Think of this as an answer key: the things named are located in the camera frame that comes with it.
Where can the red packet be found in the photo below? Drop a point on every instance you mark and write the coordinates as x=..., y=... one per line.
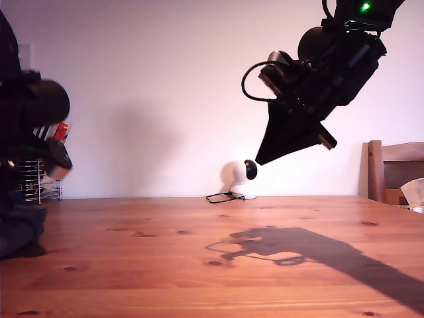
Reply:
x=61, y=130

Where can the wooden chair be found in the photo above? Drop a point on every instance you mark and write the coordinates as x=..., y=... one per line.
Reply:
x=376, y=172

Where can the white security camera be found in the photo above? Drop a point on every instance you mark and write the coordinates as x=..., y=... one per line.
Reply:
x=238, y=179

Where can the grey underwear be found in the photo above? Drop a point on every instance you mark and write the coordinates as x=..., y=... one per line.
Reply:
x=20, y=232

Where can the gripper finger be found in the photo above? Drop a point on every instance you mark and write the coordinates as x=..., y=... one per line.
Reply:
x=275, y=132
x=304, y=132

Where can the white tissue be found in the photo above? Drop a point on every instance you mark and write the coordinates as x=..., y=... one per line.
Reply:
x=414, y=192

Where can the white light switch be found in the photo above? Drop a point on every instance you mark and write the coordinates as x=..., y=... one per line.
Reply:
x=26, y=54

